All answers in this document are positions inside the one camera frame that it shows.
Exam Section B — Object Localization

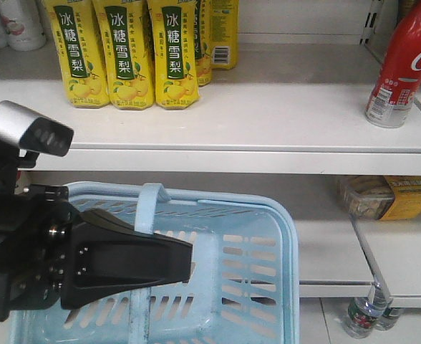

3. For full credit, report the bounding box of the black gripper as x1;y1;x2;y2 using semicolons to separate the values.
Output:
0;185;193;322

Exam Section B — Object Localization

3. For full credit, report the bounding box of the light blue plastic basket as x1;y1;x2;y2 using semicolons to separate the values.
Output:
9;182;299;343

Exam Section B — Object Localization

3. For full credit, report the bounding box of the red coke aluminium bottle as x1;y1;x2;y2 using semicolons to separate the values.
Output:
365;1;421;128

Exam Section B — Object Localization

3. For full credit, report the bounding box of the yellow pear drink bottle middle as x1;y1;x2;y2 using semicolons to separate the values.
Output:
92;1;155;110

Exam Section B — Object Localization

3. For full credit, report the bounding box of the yellow pear drink bottle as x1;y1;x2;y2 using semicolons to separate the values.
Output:
43;0;110;108
92;1;155;110
147;0;200;110

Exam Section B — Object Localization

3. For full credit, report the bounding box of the yellow pear drink bottle left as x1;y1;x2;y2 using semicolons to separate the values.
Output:
43;0;110;108

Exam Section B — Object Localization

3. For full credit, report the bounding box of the yellow pear drink bottle right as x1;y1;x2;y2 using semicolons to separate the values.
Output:
147;0;200;110

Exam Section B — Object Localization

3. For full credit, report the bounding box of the white metal shelving unit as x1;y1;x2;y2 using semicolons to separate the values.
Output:
0;1;421;343

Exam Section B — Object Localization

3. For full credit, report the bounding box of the water bottle green label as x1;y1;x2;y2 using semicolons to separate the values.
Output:
342;282;388;339

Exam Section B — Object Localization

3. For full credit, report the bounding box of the clear cookie box yellow label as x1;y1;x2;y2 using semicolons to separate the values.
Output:
337;175;421;221

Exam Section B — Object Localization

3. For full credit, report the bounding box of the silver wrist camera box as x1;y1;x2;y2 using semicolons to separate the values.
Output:
0;100;74;157

